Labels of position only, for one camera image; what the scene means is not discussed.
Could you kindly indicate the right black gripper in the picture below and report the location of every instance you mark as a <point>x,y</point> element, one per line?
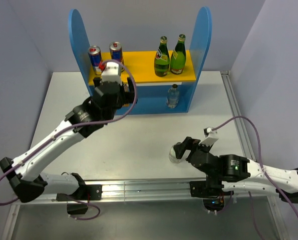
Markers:
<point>188,143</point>

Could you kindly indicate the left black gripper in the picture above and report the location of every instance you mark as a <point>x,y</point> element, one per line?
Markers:
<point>125,96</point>

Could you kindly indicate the clear soda bottle front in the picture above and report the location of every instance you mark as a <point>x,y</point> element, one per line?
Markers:
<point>172,155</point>

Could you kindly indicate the Red Bull can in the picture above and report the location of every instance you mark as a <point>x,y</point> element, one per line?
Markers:
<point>95,56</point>
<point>116,51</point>

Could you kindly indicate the clear Chang soda bottle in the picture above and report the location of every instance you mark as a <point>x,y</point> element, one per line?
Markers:
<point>173,96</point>

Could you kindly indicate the green Perrier bottle front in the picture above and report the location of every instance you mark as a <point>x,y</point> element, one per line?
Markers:
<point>162,59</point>

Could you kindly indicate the green perrier bottle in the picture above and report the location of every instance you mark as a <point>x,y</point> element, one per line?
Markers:
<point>162,59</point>
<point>178,58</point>

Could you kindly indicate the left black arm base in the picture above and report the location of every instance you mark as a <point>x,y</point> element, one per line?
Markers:
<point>79,202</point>

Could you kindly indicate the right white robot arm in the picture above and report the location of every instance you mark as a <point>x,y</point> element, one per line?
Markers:
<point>233,174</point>

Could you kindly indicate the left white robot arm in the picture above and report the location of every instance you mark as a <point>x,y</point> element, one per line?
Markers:
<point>26,173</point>

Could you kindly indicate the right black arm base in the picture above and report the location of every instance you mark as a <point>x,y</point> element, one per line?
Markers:
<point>212,195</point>

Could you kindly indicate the blue and yellow shelf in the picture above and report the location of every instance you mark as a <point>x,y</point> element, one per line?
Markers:
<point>152,89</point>

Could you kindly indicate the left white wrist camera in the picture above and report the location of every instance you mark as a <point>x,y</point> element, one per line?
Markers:
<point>111,71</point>

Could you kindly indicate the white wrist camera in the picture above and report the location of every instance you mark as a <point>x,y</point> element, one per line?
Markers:
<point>211,137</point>
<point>111,71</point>

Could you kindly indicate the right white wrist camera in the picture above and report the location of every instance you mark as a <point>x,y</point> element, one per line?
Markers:
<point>211,137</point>

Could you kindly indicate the aluminium mounting rail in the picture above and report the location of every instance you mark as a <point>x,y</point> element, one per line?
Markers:
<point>142,190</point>

